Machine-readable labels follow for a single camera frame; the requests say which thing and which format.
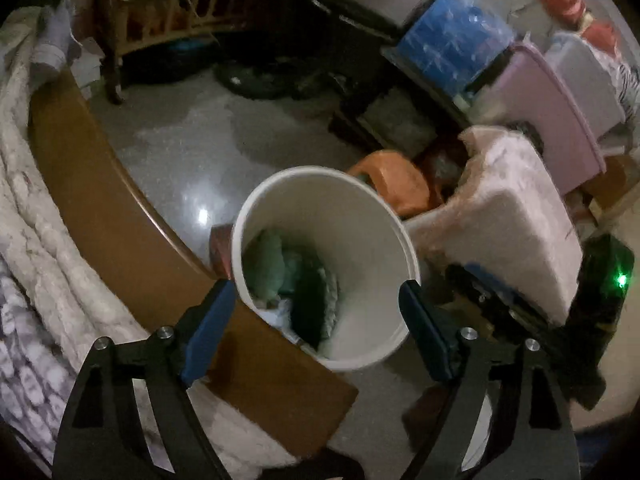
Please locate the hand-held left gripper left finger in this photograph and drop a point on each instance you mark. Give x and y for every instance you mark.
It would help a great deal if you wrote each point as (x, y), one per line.
(207, 330)

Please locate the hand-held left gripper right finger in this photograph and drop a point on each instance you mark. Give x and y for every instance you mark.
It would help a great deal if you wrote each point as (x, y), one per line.
(425, 330)

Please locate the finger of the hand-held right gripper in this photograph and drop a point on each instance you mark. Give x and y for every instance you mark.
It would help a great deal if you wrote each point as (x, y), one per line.
(490, 300)

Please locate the green towel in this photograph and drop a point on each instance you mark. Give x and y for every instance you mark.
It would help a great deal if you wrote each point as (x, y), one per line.
(267, 265)

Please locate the dark green snack packet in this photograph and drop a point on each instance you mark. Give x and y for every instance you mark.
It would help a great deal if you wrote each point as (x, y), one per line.
(310, 305)

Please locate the white bucket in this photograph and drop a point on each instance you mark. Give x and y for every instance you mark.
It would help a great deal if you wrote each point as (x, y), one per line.
(350, 240)

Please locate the pink fluffy cloth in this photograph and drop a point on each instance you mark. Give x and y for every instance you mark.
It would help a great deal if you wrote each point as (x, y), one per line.
(500, 220)

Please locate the orange plastic stool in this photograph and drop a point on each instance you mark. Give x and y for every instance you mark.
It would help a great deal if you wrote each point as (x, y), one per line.
(395, 180)

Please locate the cream quilted bedspread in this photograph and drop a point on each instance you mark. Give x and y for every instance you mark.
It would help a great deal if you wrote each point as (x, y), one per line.
(50, 240)

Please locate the printed fleece blanket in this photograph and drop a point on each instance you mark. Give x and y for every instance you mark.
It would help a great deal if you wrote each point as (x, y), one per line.
(25, 360)

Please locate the pink storage bin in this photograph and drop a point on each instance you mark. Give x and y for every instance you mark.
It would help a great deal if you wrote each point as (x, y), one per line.
(530, 105)

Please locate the grey translucent storage box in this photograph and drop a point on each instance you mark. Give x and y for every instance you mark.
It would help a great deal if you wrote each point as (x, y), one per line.
(585, 75)

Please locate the black round floor object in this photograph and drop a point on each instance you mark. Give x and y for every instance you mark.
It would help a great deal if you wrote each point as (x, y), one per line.
(260, 82)

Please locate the blue storage box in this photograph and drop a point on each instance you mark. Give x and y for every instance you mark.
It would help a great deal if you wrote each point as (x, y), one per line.
(455, 40)

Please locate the black shelf unit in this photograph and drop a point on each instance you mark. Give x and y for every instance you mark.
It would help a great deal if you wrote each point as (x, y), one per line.
(360, 35)

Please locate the red bags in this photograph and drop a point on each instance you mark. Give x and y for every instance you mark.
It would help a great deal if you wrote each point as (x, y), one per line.
(575, 5)

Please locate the wooden crib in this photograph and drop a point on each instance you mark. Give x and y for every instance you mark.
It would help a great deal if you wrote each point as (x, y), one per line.
(200, 15)

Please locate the wooden bed frame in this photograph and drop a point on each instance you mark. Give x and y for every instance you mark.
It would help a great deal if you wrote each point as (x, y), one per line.
(125, 240)

